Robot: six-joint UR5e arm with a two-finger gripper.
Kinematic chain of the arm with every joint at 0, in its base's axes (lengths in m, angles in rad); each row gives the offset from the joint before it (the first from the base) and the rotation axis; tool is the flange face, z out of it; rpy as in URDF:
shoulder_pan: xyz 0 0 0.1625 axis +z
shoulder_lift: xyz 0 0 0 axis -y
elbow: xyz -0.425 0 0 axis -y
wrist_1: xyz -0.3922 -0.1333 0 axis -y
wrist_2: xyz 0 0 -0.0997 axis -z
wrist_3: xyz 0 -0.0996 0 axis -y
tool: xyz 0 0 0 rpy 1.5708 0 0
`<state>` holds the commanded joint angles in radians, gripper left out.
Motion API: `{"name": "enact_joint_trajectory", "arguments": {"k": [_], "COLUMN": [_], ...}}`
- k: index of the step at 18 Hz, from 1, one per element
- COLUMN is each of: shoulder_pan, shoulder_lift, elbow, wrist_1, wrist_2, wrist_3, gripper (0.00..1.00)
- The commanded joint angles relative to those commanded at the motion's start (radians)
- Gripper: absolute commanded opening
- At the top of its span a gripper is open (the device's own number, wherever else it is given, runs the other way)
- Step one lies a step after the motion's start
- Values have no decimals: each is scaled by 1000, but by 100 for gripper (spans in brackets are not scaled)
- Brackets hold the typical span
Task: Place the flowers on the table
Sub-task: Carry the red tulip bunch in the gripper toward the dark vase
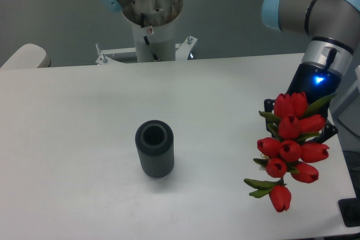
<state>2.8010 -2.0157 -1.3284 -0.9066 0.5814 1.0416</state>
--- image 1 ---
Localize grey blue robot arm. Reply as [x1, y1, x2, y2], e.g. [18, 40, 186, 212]
[101, 0, 359, 116]

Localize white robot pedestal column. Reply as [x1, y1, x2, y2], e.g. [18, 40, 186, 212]
[123, 0, 183, 48]

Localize white pedestal base frame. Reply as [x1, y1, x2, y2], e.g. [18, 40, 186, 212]
[95, 35, 198, 65]

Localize red tulip bouquet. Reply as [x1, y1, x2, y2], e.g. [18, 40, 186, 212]
[244, 92, 335, 212]

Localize black device at table edge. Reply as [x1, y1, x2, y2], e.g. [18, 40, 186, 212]
[338, 198, 359, 228]

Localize black cable on pedestal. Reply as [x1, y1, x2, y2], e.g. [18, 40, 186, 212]
[139, 12, 160, 62]

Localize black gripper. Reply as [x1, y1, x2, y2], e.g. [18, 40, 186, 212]
[264, 63, 341, 143]

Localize dark grey ribbed vase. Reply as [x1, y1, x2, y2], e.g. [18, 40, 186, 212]
[135, 120, 174, 178]

